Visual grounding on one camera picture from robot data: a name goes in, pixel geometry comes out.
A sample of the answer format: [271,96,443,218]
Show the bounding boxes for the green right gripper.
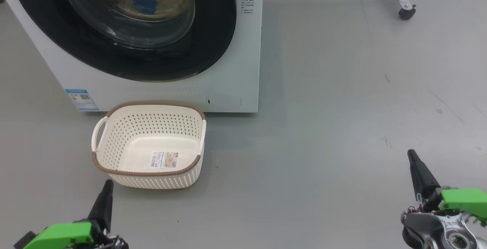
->
[407,149,487,224]

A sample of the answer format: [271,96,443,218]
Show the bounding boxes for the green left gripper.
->
[23,180,114,249]

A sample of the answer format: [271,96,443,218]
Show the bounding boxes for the black round glass washer door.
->
[10,0,237,82]

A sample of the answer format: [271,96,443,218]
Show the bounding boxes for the cream bear-print pants blue cuffs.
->
[91,0,191,21]

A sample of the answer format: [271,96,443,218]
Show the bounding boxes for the white front-load washing machine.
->
[0,0,264,113]

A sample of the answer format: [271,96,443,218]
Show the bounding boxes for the basket product label sticker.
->
[150,151,179,168]

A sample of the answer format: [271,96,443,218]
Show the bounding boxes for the cream perforated basket brown rim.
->
[91,102,207,190]

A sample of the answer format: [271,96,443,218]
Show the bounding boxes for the blue energy label sticker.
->
[65,89,99,111]

